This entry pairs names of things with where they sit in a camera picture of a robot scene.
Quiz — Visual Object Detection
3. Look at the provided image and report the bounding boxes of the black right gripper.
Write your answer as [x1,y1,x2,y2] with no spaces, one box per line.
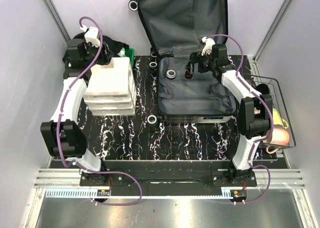
[184,51,216,75]

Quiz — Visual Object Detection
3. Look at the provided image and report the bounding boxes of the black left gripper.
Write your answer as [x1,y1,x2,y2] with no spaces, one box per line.
[84,40,113,68]

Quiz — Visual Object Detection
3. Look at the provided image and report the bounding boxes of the small brown jar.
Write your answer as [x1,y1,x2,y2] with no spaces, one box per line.
[185,72,193,79]

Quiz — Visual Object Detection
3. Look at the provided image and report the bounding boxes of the blue lid round jar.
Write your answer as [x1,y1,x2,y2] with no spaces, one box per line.
[166,70,177,80]

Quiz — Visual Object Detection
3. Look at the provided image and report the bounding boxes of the black floral print garment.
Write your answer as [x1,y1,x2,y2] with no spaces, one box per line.
[62,33,130,62]

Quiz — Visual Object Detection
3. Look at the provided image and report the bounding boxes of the teal green garment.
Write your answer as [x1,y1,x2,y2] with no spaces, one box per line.
[117,48,126,57]

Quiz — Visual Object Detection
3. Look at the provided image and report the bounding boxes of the white storage bins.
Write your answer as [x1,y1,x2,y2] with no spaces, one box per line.
[83,57,137,116]

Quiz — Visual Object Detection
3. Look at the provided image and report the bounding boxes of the space astronaut hard-shell suitcase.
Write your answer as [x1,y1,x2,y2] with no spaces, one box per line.
[128,0,238,123]

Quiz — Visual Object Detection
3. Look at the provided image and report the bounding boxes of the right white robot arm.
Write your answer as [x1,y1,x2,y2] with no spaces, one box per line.
[185,52,274,186]

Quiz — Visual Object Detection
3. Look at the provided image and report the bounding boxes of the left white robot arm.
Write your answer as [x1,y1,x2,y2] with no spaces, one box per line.
[40,39,108,186]

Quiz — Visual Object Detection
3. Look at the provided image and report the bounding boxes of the green plastic tray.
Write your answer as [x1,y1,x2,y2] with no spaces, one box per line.
[125,48,135,68]

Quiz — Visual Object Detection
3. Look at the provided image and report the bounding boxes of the black round object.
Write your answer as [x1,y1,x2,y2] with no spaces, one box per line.
[255,83,270,95]

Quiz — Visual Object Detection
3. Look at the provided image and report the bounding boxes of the yellow mug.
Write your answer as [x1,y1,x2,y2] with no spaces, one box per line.
[272,108,289,129]

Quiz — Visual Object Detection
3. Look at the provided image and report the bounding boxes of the peach pink mug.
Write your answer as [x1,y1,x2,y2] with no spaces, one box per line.
[263,126,290,146]

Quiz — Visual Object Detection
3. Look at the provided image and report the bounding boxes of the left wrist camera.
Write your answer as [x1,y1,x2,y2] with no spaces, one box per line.
[66,39,86,59]

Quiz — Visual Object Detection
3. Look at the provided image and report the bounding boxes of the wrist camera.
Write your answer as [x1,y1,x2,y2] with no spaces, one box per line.
[66,39,86,59]
[212,44,228,63]

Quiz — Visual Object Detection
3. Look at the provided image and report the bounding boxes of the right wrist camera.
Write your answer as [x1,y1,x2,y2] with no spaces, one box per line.
[212,44,228,63]

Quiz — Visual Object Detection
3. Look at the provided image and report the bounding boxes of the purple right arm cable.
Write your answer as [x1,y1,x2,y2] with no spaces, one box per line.
[202,34,275,205]

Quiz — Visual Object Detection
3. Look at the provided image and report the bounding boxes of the black wire basket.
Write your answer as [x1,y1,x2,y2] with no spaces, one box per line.
[251,75,297,153]

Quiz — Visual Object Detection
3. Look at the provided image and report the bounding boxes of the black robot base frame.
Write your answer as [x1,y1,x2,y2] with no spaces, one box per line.
[80,160,257,194]

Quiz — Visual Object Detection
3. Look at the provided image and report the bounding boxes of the white cable duct strip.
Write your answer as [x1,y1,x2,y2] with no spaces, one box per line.
[45,188,247,198]

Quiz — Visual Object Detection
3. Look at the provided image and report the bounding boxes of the aluminium rail frame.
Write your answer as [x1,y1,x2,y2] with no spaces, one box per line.
[23,0,320,228]

